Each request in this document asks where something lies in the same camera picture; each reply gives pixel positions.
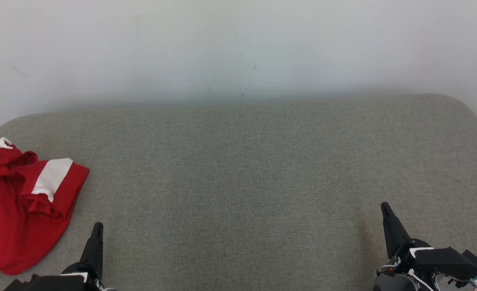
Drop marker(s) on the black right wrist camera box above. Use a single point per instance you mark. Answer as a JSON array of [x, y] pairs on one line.
[[473, 259]]

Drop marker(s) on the red shorts with white stripe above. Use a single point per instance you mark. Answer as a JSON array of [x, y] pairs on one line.
[[12, 226]]

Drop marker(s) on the grey fabric sofa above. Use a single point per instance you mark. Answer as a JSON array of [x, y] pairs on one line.
[[238, 182]]

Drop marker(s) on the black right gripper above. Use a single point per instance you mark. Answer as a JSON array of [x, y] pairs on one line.
[[444, 262]]

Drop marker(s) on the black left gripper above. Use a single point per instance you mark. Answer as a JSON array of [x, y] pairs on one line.
[[48, 283]]

